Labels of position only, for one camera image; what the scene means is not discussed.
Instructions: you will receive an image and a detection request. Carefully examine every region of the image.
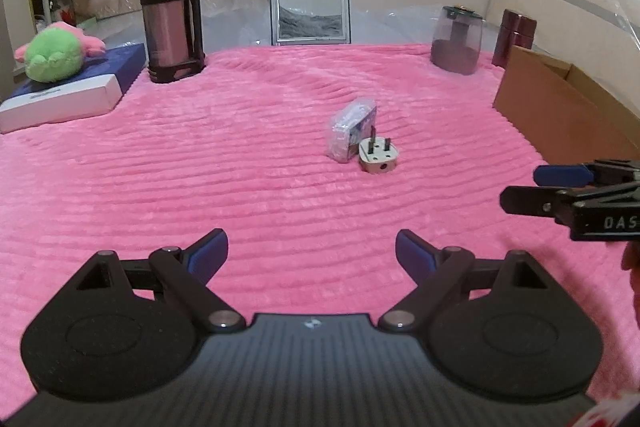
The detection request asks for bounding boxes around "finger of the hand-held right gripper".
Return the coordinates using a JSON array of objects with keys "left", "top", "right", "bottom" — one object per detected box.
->
[
  {"left": 533, "top": 159, "right": 640, "bottom": 188},
  {"left": 500, "top": 185, "right": 581, "bottom": 224}
]

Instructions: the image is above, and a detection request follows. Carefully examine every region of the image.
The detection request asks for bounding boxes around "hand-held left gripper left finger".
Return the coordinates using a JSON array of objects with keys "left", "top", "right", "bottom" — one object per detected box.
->
[{"left": 72, "top": 228, "right": 246, "bottom": 334}]

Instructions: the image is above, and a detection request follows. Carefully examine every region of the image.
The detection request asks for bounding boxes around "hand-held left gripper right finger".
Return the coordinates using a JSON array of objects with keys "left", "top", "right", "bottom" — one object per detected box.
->
[{"left": 378, "top": 229, "right": 553, "bottom": 333}]

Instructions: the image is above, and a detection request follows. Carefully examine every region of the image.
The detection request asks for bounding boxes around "brown cardboard box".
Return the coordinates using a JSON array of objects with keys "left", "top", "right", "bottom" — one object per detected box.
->
[{"left": 492, "top": 45, "right": 640, "bottom": 165}]

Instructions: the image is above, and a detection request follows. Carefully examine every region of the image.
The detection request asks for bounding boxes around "person's right hand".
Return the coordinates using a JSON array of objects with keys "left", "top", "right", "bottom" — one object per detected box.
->
[{"left": 621, "top": 241, "right": 640, "bottom": 323}]

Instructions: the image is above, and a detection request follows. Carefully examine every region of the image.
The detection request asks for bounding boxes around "pink ribbed blanket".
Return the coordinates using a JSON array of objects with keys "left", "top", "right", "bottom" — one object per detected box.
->
[{"left": 0, "top": 43, "right": 640, "bottom": 413}]

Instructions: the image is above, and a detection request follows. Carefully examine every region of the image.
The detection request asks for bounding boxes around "beige plug adapter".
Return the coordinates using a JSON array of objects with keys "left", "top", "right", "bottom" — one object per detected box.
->
[{"left": 358, "top": 128, "right": 400, "bottom": 175}]

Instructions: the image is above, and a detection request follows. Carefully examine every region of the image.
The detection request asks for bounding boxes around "clear card pack blue label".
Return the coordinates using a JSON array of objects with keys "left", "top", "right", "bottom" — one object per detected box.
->
[{"left": 327, "top": 98, "right": 377, "bottom": 164}]

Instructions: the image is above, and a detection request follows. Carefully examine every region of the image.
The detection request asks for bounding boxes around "maroon tumbler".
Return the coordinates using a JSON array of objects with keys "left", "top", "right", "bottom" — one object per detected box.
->
[{"left": 491, "top": 8, "right": 537, "bottom": 68}]

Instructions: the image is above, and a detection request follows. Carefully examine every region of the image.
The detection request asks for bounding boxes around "dark glass jar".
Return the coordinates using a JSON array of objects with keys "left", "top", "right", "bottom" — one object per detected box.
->
[{"left": 430, "top": 5, "right": 485, "bottom": 75}]

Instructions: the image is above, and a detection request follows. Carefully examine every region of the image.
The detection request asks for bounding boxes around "red white patterned clothing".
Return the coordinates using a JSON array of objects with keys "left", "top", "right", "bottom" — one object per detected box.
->
[{"left": 575, "top": 399, "right": 640, "bottom": 427}]

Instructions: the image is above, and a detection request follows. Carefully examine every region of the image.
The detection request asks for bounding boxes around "blue and white flat box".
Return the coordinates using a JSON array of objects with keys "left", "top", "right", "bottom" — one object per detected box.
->
[{"left": 0, "top": 43, "right": 147, "bottom": 134}]

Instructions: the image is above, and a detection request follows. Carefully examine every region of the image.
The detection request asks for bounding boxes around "pink steel thermos flask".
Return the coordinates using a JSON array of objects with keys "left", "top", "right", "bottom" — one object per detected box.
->
[{"left": 138, "top": 0, "right": 207, "bottom": 84}]

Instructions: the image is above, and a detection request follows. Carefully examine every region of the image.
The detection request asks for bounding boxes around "green and pink plush toy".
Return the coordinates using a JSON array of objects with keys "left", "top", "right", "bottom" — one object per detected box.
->
[{"left": 15, "top": 21, "right": 107, "bottom": 82}]

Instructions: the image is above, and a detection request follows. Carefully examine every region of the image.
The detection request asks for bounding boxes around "silver picture frame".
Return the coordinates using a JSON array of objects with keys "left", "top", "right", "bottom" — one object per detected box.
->
[{"left": 270, "top": 0, "right": 352, "bottom": 46}]

